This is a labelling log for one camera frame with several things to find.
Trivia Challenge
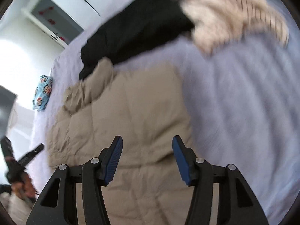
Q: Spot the beige puffer jacket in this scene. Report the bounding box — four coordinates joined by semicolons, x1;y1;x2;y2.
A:
47;58;195;224

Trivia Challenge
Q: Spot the person's left hand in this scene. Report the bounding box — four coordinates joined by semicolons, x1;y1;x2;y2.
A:
11;172;37;200

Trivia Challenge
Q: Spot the blue monkey print pillow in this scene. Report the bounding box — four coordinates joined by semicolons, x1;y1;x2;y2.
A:
33;75;52;111

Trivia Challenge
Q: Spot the black folded garment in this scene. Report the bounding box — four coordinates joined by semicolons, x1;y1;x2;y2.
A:
79;0;194;80

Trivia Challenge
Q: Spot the grey door with red decorations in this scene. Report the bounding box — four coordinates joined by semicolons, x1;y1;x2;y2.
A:
21;0;83;48

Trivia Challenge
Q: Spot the cream striped garment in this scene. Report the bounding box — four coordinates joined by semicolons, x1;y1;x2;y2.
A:
179;0;289;54

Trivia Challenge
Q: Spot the dark wall monitor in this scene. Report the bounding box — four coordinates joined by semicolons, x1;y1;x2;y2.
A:
0;86;17;140

